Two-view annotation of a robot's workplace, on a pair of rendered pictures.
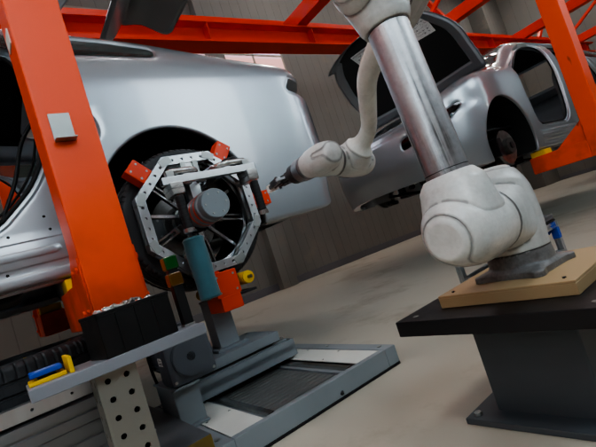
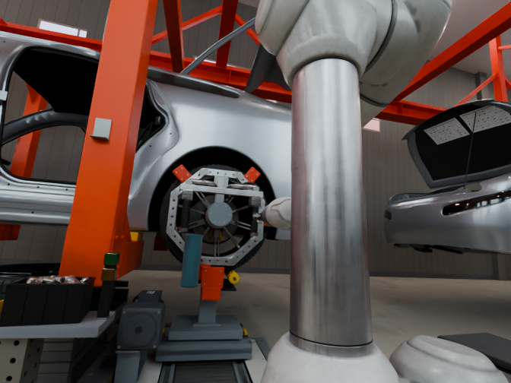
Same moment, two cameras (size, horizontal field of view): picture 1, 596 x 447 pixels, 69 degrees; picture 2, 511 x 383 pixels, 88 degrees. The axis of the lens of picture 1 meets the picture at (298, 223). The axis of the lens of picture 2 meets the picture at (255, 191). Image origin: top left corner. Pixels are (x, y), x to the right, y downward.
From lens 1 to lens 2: 0.76 m
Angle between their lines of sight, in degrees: 25
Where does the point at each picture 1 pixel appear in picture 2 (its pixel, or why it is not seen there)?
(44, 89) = (103, 100)
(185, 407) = (122, 367)
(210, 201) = (216, 212)
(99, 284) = (73, 251)
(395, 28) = (316, 77)
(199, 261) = (188, 254)
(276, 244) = not seen: hidden behind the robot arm
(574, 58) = not seen: outside the picture
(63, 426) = not seen: hidden behind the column
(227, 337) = (206, 316)
